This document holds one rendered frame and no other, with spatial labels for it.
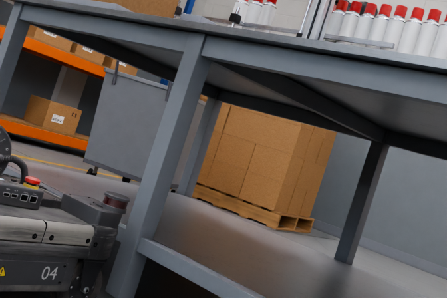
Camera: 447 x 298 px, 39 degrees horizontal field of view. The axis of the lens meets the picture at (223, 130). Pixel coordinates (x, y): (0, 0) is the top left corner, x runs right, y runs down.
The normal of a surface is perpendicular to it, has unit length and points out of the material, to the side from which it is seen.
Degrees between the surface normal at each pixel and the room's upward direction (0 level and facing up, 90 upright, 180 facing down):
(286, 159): 90
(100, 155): 94
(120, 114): 94
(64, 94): 90
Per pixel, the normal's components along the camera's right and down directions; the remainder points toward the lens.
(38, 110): -0.55, -0.20
